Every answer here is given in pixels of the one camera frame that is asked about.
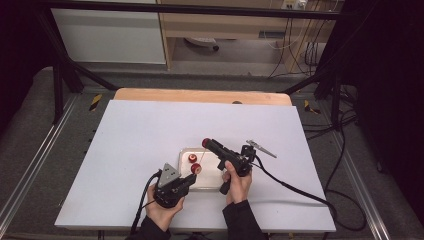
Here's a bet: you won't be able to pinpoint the hand-held gripper black cable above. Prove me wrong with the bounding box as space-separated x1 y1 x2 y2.
251 126 368 233
129 169 163 236

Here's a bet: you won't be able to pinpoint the grey power strip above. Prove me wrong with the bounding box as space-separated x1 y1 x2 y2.
258 30 286 40

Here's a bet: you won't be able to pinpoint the black floor cables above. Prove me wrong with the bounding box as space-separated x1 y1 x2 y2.
301 84 359 141

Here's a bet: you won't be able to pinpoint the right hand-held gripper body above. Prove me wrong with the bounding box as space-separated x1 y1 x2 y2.
216 139 278 196

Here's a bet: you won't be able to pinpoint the wooden desk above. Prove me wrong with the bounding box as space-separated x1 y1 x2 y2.
156 0 344 73

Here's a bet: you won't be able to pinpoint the wooden table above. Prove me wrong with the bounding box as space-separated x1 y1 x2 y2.
113 87 293 107

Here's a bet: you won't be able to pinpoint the aluminium rail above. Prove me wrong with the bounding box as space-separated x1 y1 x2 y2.
324 99 393 240
0 94 79 228

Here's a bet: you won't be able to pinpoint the person's right hand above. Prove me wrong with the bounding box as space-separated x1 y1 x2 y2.
221 160 253 205

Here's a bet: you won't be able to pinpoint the white power strip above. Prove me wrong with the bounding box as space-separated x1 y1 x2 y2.
281 0 308 10

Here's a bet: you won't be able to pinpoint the right hand-held gripper black cable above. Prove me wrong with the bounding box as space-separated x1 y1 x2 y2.
251 126 368 233

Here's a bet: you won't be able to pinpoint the white square tray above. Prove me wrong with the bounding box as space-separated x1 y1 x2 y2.
177 147 225 192

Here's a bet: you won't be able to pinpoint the chair base with caster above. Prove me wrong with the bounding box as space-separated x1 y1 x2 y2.
184 36 221 53

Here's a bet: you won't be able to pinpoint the hanging cable bundle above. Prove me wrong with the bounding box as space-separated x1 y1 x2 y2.
268 0 338 79

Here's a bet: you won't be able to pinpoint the black metal frame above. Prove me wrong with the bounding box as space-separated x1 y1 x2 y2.
33 0 354 131

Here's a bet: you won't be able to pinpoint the white cabinet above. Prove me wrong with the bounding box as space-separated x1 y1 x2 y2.
49 0 167 65

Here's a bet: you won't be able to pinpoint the yellow black tape strip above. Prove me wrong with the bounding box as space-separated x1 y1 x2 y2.
88 93 103 112
303 99 322 115

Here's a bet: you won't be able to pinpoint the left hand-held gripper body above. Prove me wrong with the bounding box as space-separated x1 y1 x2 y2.
152 162 192 210

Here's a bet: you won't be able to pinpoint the white board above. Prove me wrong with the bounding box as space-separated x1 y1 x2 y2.
54 99 337 233

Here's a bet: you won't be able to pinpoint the black curtain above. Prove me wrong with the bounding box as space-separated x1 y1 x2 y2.
339 0 424 228
0 0 54 134

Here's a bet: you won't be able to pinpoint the left hand-held gripper black cable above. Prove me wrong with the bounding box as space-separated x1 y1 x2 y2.
129 169 163 236

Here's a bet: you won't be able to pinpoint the person's left hand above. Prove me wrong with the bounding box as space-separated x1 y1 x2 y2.
145 184 186 233

